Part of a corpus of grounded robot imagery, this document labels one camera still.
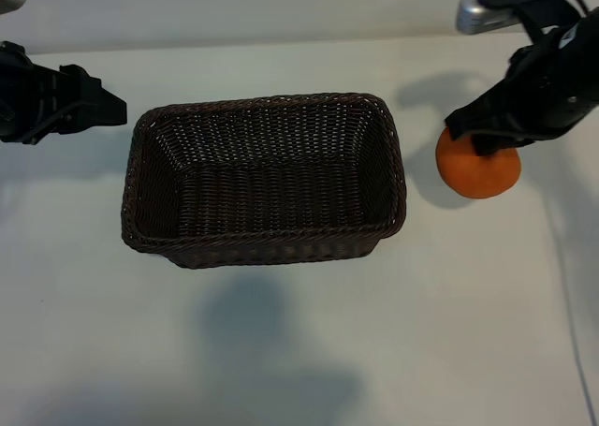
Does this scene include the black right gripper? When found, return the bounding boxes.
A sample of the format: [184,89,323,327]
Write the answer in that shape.
[444,16,599,157]

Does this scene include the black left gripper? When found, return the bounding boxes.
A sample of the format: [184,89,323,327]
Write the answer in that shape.
[0,41,127,145]

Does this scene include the orange fruit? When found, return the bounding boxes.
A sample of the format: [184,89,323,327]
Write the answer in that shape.
[434,125,523,199]

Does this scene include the dark brown woven wicker basket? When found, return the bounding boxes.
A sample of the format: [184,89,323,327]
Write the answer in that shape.
[120,91,408,271]

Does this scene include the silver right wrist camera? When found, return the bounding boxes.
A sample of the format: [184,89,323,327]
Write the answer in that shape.
[456,0,519,35]

